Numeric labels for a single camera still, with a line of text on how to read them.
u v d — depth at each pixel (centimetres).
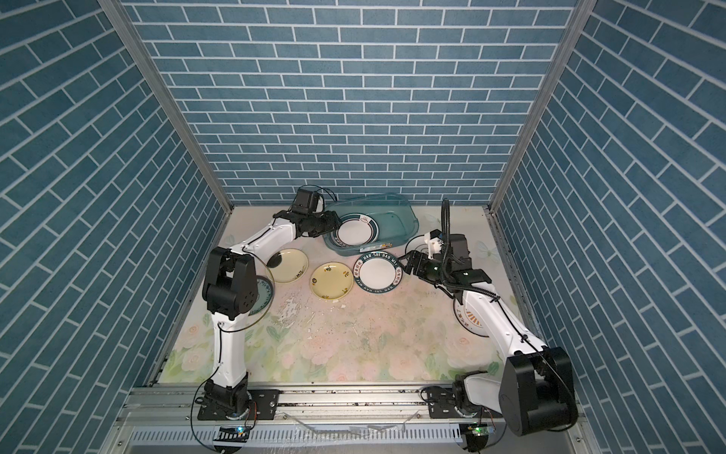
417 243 108
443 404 74
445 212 64
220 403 67
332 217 91
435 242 77
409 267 74
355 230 113
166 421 72
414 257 74
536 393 40
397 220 117
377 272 100
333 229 92
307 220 76
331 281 97
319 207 88
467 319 89
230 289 56
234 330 53
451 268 65
